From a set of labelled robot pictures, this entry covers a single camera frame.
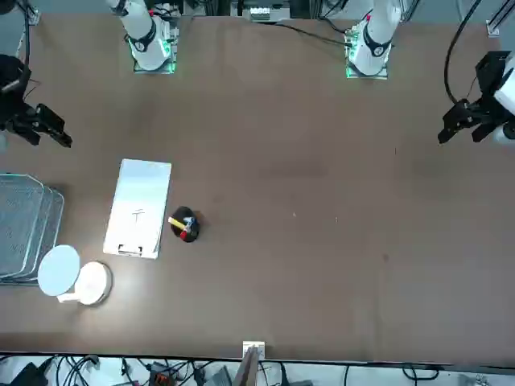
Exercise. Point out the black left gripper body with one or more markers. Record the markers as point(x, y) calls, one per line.
point(480, 110)

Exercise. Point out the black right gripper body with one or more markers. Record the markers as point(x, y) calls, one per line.
point(16, 114)

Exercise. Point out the blue pen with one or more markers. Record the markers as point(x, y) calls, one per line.
point(190, 220)

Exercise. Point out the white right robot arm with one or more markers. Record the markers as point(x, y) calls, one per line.
point(149, 44)

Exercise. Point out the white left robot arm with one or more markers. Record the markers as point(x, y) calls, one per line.
point(374, 44)

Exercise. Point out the white A4 paper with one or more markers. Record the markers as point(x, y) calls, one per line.
point(141, 189)

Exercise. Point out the red capped pen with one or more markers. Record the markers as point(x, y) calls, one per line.
point(184, 235)

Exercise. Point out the black mesh pen holder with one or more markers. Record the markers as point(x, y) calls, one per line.
point(189, 237)

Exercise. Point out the silver mesh letter tray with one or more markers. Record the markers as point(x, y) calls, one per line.
point(20, 225)

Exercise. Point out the white clipboard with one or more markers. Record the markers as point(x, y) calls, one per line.
point(120, 225)

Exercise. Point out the yellow marker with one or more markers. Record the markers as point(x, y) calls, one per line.
point(176, 222)

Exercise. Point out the white desk lamp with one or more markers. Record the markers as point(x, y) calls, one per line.
point(94, 281)

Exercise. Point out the grey device with display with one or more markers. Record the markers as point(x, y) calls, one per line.
point(259, 13)

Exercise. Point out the black bag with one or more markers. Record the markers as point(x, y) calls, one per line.
point(24, 376)

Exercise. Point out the orange black power strip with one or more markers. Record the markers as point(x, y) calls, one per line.
point(163, 379)

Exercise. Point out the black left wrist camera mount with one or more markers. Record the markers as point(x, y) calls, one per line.
point(489, 72)

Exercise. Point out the aluminium corner bracket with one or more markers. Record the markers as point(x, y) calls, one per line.
point(494, 28)
point(33, 17)

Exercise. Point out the aluminium profile post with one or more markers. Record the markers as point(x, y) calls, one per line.
point(247, 370)

